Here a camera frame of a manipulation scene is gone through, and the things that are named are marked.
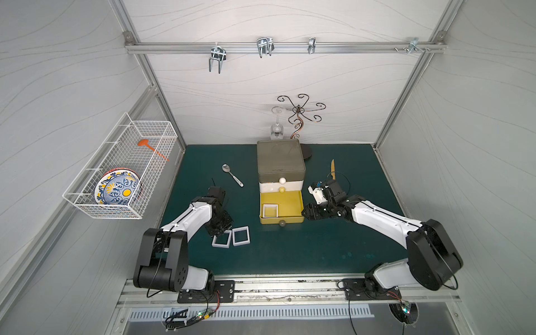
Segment three-tier drawer organizer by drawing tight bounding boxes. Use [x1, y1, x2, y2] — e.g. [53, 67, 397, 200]
[256, 140, 306, 227]

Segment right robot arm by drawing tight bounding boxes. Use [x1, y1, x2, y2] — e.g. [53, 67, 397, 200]
[302, 180, 463, 293]

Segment aluminium overhead rail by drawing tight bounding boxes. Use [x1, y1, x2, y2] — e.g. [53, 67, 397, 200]
[125, 41, 448, 56]

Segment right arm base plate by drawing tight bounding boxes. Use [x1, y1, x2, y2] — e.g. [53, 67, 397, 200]
[339, 278, 402, 302]

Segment metal spoon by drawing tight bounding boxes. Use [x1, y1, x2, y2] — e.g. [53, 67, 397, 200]
[222, 164, 244, 188]

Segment white brooch box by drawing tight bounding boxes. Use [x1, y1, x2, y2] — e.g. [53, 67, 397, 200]
[212, 230, 233, 248]
[262, 204, 279, 219]
[232, 226, 251, 247]

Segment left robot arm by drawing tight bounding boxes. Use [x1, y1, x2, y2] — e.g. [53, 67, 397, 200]
[133, 186, 233, 295]

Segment patterned ceramic plate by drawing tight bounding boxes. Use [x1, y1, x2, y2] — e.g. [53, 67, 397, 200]
[94, 169, 140, 206]

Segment wooden knife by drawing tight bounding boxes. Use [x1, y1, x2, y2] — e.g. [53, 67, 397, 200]
[330, 159, 336, 180]

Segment metal double hook middle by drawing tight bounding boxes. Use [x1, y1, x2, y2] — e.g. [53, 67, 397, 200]
[256, 37, 274, 58]

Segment metal double hook left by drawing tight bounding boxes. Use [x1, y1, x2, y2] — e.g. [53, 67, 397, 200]
[209, 45, 227, 74]

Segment white wire basket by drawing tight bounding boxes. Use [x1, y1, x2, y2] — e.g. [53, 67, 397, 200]
[63, 114, 177, 220]

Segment orange plastic spatula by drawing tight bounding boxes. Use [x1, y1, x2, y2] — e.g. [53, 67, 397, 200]
[138, 139, 169, 161]

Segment metal double hook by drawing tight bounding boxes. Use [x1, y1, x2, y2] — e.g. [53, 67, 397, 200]
[256, 37, 274, 58]
[209, 45, 227, 74]

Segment clear wine glass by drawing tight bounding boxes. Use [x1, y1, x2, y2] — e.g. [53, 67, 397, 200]
[270, 106, 284, 140]

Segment ornate metal cup stand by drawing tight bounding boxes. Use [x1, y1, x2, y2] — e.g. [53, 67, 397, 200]
[277, 93, 327, 140]

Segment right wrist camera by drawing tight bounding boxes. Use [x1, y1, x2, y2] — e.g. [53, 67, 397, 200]
[308, 181, 328, 205]

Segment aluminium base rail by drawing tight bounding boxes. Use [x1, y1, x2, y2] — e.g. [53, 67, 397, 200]
[117, 274, 461, 307]

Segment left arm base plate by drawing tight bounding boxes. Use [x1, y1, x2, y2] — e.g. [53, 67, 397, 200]
[177, 280, 235, 304]

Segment white ventilation grille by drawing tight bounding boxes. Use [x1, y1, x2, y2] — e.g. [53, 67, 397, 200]
[128, 304, 375, 322]

